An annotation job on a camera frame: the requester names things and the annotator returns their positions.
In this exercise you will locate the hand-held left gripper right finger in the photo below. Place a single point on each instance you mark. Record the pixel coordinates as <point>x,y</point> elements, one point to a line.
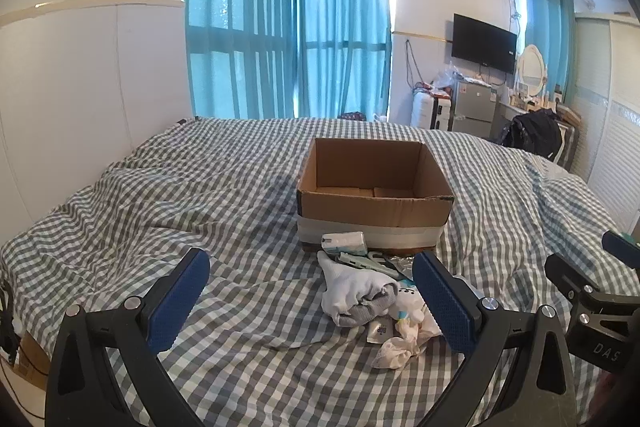
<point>445,302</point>

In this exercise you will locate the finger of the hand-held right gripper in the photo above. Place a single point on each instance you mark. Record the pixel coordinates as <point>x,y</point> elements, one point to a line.
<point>620,247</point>
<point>565,274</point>

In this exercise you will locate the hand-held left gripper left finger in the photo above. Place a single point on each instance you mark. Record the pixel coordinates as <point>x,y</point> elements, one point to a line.
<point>177,297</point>

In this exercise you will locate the white printed plastic packet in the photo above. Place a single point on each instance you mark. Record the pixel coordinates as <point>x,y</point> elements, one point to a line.
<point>411,302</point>

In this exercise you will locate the silver blister pack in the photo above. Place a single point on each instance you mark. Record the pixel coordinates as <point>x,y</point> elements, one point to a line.
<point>400,263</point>

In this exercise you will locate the white tissue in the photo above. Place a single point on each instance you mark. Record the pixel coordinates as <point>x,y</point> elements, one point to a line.
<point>397,352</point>

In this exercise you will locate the white and grey sock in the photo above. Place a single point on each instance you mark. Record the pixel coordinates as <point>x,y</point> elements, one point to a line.
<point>350,289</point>

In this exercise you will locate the mint green utility knife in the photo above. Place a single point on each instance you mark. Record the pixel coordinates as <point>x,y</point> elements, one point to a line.
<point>357,258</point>

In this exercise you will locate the brown cardboard box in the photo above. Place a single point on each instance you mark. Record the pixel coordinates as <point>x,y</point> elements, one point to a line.
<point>370,212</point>

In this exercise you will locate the grey checked blanket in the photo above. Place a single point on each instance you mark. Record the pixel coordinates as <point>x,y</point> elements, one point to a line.
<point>200,197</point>

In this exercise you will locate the white wardrobe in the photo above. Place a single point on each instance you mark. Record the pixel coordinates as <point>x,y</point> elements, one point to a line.
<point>610,117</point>

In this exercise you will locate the black backpack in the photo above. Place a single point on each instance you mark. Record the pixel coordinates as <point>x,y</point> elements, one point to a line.
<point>532,134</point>

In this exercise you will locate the small floor cardboard box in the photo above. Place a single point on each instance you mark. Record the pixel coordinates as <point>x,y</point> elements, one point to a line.
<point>32,357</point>

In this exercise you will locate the white dressing table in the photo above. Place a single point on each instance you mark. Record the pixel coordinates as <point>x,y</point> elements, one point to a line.
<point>507,117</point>

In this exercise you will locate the silver small fridge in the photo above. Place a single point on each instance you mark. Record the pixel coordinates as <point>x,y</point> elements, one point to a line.
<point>472,107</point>

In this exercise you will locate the white suitcase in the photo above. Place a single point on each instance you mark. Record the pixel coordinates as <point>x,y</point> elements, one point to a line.
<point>430,109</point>

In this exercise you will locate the oval white mirror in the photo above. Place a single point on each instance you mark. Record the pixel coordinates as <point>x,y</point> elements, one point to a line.
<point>531,67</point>

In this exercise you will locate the red patterned bag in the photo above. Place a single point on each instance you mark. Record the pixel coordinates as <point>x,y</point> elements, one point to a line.
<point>352,115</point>

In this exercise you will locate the clear plastic bag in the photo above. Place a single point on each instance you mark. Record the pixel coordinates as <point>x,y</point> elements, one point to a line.
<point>445,77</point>

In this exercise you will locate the narrow blue curtain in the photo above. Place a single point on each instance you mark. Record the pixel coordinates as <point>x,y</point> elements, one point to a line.
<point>547,22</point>

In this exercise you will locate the wide blue curtain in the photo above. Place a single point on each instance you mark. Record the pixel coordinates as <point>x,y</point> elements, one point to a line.
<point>235,17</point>

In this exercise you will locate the black wall television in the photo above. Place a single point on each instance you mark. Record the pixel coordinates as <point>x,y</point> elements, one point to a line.
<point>484,43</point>

